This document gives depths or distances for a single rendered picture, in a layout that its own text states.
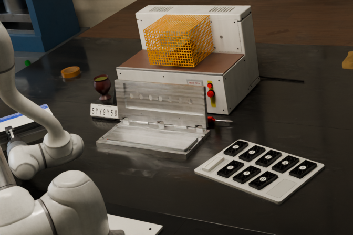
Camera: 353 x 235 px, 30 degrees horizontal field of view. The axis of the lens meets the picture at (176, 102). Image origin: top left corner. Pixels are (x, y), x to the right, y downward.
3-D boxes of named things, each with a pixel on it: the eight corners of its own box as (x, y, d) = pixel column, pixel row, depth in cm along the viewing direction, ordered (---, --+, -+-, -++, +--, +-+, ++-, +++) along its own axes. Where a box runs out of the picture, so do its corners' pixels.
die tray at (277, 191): (193, 172, 246) (193, 170, 245) (239, 140, 262) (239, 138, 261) (279, 204, 218) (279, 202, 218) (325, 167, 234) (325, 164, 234)
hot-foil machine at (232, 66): (123, 106, 311) (106, 30, 295) (166, 71, 341) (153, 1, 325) (271, 121, 272) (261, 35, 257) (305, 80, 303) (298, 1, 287)
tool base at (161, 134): (96, 146, 278) (94, 139, 276) (123, 124, 293) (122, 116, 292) (186, 159, 255) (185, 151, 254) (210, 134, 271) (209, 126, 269)
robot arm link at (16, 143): (11, 169, 260) (9, 162, 265) (33, 161, 263) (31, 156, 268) (5, 149, 257) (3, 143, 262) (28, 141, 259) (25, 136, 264)
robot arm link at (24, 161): (9, 171, 260) (42, 161, 264) (16, 189, 247) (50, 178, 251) (3, 147, 256) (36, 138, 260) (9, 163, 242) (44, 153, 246)
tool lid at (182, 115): (114, 80, 285) (116, 79, 286) (118, 121, 290) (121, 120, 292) (203, 87, 262) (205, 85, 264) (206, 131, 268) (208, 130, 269)
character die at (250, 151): (238, 158, 247) (238, 156, 247) (256, 147, 253) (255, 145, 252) (248, 162, 244) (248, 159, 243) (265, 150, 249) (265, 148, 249)
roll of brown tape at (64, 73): (68, 79, 355) (67, 75, 354) (58, 75, 362) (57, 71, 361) (84, 72, 360) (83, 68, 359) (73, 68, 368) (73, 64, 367)
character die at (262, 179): (248, 185, 230) (248, 183, 229) (267, 173, 235) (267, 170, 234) (259, 190, 226) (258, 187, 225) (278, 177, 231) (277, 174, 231)
